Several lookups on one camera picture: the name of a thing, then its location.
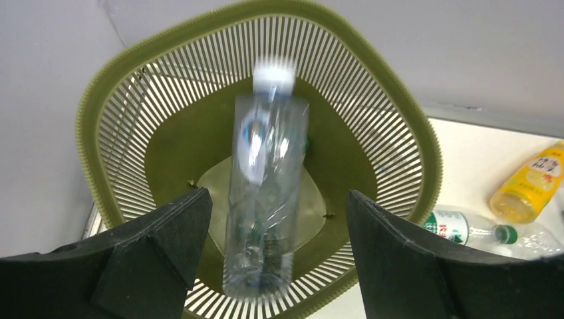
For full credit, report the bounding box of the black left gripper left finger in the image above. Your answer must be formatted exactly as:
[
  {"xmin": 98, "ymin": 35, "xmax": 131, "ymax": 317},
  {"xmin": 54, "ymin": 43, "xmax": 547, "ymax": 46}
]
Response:
[{"xmin": 1, "ymin": 188, "xmax": 212, "ymax": 318}]

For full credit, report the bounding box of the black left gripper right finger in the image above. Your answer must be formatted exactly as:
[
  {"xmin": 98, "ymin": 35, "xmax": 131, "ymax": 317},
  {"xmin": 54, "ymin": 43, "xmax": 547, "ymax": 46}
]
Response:
[{"xmin": 346, "ymin": 190, "xmax": 563, "ymax": 318}]

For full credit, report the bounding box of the green label Nongfu water bottle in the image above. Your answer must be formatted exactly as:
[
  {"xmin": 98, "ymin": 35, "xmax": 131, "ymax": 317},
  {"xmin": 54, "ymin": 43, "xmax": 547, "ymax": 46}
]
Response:
[{"xmin": 422, "ymin": 205, "xmax": 563, "ymax": 260}]

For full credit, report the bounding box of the small clear water bottle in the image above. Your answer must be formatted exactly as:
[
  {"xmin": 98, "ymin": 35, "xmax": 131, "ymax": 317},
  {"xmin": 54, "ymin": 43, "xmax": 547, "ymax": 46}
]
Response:
[{"xmin": 223, "ymin": 56, "xmax": 309, "ymax": 300}]

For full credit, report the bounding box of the green plastic mesh bin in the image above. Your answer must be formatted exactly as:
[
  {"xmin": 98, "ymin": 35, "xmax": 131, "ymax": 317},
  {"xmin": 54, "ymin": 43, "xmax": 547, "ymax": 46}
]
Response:
[{"xmin": 75, "ymin": 1, "xmax": 442, "ymax": 318}]

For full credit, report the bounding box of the yellow juice bottle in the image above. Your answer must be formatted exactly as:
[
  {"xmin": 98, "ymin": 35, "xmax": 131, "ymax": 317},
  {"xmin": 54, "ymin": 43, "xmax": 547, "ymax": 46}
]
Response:
[{"xmin": 490, "ymin": 140, "xmax": 563, "ymax": 224}]

